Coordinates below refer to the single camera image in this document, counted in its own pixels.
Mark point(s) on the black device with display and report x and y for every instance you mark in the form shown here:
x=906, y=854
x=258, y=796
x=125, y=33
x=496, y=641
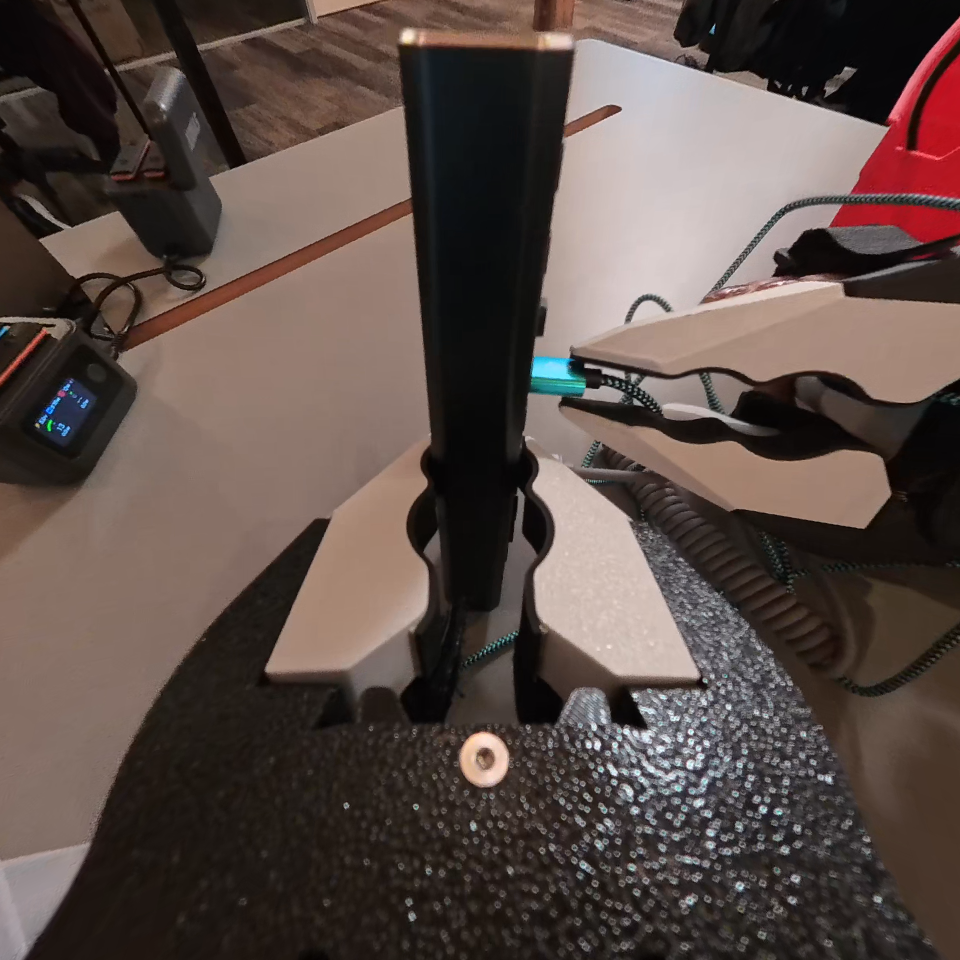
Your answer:
x=60, y=405

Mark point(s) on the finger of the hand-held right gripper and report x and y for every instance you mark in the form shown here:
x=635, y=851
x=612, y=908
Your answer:
x=750, y=330
x=787, y=480

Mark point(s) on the red plastic bin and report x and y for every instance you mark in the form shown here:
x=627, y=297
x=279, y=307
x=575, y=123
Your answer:
x=900, y=150

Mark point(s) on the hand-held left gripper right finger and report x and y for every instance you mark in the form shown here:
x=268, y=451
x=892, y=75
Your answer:
x=615, y=607

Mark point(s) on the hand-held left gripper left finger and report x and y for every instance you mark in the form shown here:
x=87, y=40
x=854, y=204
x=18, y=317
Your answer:
x=345, y=600

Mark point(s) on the large black usb hub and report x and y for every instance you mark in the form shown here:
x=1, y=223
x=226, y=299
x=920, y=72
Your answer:
x=487, y=300

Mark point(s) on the dark hanging jacket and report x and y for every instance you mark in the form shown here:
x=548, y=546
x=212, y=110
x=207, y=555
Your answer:
x=787, y=37

